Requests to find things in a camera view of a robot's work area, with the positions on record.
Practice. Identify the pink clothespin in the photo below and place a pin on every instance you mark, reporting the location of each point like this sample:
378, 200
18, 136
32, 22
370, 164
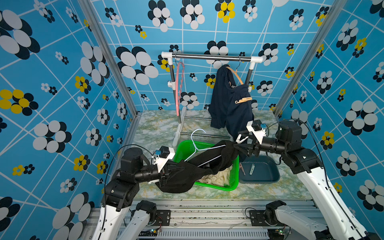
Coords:
242, 169

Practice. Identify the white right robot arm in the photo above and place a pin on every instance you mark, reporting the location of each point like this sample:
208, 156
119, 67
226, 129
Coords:
310, 169

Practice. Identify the pink plastic hanger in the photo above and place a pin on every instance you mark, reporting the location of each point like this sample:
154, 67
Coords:
179, 82

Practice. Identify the wooden hanger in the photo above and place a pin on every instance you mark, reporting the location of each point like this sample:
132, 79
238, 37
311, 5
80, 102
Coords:
235, 72

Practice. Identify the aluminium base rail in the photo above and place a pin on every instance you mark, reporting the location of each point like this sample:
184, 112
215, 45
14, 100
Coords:
218, 220

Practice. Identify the dark teal plastic bin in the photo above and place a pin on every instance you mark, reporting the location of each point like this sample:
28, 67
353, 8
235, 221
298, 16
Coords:
266, 171

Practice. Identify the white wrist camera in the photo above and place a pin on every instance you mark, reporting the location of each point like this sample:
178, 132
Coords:
258, 131
162, 156

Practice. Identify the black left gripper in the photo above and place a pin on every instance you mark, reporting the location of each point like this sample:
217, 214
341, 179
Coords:
165, 172

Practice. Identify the mint green clothespin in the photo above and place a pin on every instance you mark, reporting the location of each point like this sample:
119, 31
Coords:
252, 169

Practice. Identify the navy blue shorts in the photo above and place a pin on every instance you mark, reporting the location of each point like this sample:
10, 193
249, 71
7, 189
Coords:
227, 108

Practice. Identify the black shorts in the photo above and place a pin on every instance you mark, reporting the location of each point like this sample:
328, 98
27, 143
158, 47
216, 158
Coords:
198, 168

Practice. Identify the green plastic basket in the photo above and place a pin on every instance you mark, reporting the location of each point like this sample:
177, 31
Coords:
231, 177

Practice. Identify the beige shorts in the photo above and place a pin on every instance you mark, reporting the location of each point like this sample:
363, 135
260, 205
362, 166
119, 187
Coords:
221, 179

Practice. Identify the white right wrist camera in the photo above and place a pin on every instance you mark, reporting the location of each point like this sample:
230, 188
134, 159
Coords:
258, 131

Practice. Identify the wooden clothespin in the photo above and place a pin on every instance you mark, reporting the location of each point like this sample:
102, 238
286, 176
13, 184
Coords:
243, 100

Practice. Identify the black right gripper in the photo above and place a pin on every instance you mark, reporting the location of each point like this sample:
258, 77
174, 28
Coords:
255, 145

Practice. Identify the white metal clothes rack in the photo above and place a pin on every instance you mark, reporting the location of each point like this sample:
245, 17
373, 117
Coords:
174, 83

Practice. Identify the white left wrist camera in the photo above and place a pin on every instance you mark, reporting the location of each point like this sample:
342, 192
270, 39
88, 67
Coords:
162, 156

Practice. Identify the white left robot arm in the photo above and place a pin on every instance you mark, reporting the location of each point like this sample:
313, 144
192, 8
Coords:
121, 190

